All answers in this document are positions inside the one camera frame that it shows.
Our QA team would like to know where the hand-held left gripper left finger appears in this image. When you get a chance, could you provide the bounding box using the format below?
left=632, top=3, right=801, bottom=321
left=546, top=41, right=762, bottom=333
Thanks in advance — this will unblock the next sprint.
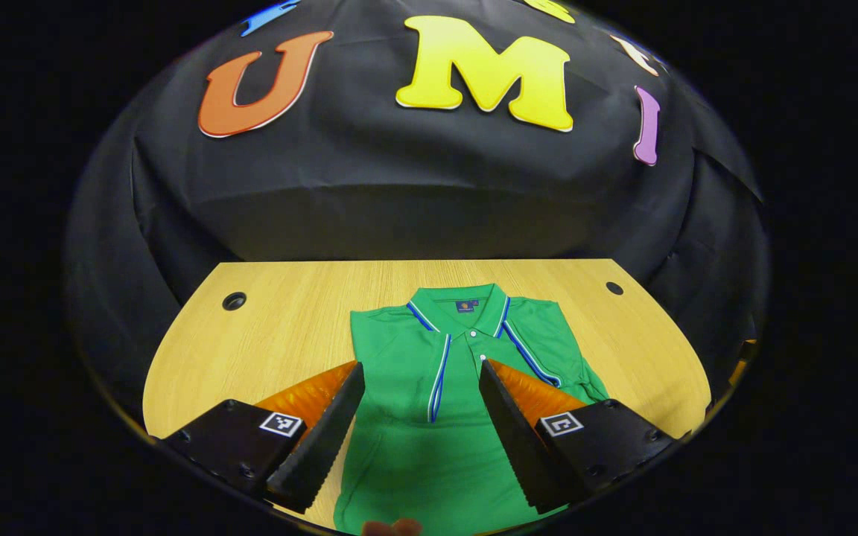
left=161, top=360, right=367, bottom=514

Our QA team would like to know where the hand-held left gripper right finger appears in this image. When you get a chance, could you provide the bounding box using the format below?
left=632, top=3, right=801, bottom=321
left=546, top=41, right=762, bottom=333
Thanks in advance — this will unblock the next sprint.
left=477, top=358, right=678, bottom=515

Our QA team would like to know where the green T-shirt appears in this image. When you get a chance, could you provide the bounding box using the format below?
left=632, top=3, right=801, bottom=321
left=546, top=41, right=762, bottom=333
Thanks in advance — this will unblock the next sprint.
left=334, top=283, right=610, bottom=536

